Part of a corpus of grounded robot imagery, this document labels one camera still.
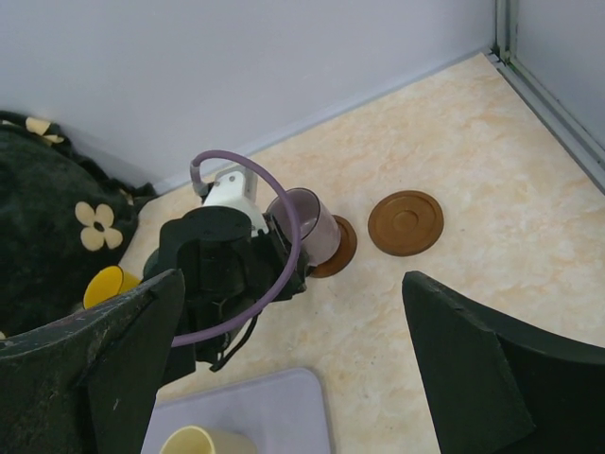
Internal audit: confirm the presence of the cream yellow mug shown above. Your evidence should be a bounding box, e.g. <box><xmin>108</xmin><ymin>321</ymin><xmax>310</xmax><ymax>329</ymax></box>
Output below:
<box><xmin>160</xmin><ymin>426</ymin><xmax>257</xmax><ymax>454</ymax></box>

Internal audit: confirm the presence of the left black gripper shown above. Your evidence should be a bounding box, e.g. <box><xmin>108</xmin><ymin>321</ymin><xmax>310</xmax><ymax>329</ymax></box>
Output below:
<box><xmin>143</xmin><ymin>207</ymin><xmax>310</xmax><ymax>374</ymax></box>

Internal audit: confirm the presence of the dark brown coaster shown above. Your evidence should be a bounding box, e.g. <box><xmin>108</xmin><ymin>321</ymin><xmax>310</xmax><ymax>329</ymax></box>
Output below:
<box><xmin>309</xmin><ymin>215</ymin><xmax>357</xmax><ymax>279</ymax></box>
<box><xmin>368</xmin><ymin>190</ymin><xmax>444</xmax><ymax>256</ymax></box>

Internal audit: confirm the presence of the black floral plush blanket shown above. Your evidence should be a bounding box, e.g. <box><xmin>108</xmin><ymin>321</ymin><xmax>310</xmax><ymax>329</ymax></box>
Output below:
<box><xmin>1</xmin><ymin>111</ymin><xmax>157</xmax><ymax>338</ymax></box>

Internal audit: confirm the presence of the lavender plastic tray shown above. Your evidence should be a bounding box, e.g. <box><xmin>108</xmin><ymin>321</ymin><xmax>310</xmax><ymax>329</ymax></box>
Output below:
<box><xmin>142</xmin><ymin>368</ymin><xmax>334</xmax><ymax>453</ymax></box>

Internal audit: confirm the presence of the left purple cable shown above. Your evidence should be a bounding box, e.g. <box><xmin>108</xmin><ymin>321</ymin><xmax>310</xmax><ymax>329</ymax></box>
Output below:
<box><xmin>169</xmin><ymin>149</ymin><xmax>303</xmax><ymax>350</ymax></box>

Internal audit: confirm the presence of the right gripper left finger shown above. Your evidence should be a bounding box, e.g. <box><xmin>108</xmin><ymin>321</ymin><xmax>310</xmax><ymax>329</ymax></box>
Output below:
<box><xmin>1</xmin><ymin>270</ymin><xmax>184</xmax><ymax>453</ymax></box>

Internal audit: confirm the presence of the purple glass mug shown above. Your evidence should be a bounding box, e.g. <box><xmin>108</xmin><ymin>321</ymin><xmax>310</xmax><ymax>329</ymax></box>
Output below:
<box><xmin>286</xmin><ymin>187</ymin><xmax>341</xmax><ymax>267</ymax></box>

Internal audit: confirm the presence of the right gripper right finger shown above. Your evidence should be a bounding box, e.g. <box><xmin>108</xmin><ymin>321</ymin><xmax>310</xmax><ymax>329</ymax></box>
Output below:
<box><xmin>402</xmin><ymin>271</ymin><xmax>604</xmax><ymax>453</ymax></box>

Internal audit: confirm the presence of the yellow glass mug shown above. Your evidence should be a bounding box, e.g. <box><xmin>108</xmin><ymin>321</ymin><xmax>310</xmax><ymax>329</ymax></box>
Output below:
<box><xmin>83</xmin><ymin>266</ymin><xmax>141</xmax><ymax>309</ymax></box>

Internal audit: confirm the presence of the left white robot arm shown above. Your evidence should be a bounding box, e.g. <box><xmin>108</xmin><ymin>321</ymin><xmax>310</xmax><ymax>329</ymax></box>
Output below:
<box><xmin>143</xmin><ymin>166</ymin><xmax>291</xmax><ymax>336</ymax></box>

